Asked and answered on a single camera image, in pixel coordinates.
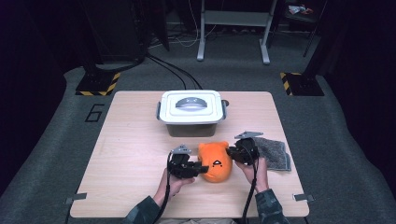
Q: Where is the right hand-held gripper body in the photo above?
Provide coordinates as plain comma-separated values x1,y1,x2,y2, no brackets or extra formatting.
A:
233,131,264,166

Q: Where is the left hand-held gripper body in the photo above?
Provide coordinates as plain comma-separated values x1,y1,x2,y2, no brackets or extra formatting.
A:
167,144,200,179

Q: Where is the orange plush toy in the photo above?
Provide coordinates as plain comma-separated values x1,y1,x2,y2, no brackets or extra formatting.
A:
197,140,233,184

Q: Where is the grey fuzzy cloth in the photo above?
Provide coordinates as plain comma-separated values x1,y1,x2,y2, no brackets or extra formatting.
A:
253,136,292,173

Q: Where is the clear grey storage box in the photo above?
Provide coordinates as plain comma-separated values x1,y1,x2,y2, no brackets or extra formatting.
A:
155,100,228,138

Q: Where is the white box lid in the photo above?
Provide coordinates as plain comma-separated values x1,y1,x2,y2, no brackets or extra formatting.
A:
159,90,225,125

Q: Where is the person's left hand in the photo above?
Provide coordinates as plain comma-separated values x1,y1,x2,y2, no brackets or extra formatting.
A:
153,168,196,206

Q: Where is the person's right hand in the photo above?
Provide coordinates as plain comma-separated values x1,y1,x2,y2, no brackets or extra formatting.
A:
234,157,270,194

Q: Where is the grey tape strip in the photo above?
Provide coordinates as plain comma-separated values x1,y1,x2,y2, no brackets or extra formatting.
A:
292,193,315,203
64,192,88,205

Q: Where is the black striped stand base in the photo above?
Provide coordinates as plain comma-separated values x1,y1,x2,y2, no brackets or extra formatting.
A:
75,72,121,97
279,72,325,97

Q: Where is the dark cabinet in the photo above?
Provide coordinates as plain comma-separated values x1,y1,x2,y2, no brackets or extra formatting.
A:
82,0,148,64

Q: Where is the colourful clutter on shelf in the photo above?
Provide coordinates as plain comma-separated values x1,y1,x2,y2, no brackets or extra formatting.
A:
288,4,315,16

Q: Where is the left hand-held gripper cable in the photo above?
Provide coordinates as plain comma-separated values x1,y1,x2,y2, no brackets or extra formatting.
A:
152,151,174,224

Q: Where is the hand-held gripper cable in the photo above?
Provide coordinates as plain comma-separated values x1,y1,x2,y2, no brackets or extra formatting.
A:
152,151,174,224
242,146,260,224

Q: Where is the right hand-held gripper cable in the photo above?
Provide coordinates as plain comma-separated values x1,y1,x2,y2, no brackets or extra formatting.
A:
242,146,260,224

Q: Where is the black floor cable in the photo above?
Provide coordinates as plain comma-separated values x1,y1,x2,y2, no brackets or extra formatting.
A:
146,55,188,91
148,54,205,91

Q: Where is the white floor cable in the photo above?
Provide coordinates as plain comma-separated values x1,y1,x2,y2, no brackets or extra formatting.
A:
148,0,219,49

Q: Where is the white metal desk frame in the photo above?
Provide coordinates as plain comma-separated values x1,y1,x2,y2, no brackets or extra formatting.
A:
196,0,278,65

